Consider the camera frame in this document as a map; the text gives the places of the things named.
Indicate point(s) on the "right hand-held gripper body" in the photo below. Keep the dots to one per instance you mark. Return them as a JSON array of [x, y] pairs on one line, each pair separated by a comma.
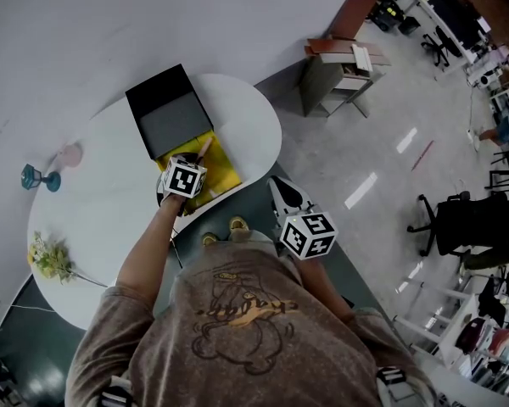
[[307, 235]]

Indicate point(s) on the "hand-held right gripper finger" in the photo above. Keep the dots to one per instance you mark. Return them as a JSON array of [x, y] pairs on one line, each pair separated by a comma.
[[275, 195], [302, 202]]

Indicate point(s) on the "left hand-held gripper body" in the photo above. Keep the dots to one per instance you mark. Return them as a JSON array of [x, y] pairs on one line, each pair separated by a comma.
[[184, 178]]

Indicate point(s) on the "small wooden stick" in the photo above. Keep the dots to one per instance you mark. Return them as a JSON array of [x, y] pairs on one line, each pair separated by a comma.
[[205, 147]]

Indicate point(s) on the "black box with lid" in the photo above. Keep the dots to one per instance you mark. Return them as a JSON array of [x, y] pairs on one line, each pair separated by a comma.
[[174, 121]]

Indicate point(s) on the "person's right forearm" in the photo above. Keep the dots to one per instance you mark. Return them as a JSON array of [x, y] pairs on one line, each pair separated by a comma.
[[322, 291]]

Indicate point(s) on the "person's left forearm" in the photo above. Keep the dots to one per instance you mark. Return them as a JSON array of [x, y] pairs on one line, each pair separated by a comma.
[[150, 257]]

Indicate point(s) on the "white curved desk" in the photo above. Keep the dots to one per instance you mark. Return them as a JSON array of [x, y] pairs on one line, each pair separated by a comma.
[[110, 185]]

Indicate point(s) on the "person's right shoe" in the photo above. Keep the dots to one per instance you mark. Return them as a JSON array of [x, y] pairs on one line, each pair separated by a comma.
[[238, 224]]

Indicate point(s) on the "person's shoe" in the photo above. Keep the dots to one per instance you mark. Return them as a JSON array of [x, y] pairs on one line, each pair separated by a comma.
[[208, 240], [238, 224]]

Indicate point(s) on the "person's left shoe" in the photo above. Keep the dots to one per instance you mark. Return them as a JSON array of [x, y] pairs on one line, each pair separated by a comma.
[[208, 240]]

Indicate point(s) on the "grey side cabinet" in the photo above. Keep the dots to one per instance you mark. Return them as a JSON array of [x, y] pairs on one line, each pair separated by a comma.
[[326, 83]]

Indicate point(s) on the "person's brown printed shirt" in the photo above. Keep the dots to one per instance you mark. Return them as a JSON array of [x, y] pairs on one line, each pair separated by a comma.
[[246, 346]]

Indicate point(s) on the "red floor tape strip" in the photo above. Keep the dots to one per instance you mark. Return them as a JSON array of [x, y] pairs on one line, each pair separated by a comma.
[[423, 155]]

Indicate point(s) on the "teal lantern ornament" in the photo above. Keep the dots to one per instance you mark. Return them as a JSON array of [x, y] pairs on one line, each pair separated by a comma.
[[29, 176]]

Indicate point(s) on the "yellow flower bouquet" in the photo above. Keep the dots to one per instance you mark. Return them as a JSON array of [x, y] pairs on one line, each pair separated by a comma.
[[51, 261]]

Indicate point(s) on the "black office chair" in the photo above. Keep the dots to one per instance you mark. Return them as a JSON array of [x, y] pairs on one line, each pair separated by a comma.
[[475, 223]]

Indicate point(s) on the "brown board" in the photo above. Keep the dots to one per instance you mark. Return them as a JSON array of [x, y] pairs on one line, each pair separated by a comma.
[[354, 15]]

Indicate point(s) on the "long white office desk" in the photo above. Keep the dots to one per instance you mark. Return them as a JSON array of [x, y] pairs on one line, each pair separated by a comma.
[[449, 19]]

